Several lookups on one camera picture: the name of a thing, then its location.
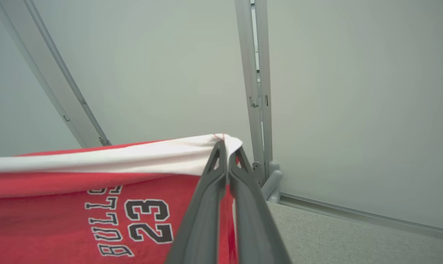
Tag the grey slanted frame bar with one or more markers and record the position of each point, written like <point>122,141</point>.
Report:
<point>52,73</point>

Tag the grey fabric sofa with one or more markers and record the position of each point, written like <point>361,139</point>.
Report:
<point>353,242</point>

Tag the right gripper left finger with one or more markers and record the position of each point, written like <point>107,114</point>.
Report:
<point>203,220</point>

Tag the red basketball jersey number 23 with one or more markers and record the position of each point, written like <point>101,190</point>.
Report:
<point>60,220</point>

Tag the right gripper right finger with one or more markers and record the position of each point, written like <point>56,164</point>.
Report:
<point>254,227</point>

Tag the grey partition bottom rail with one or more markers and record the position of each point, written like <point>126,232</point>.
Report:
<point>371,217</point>

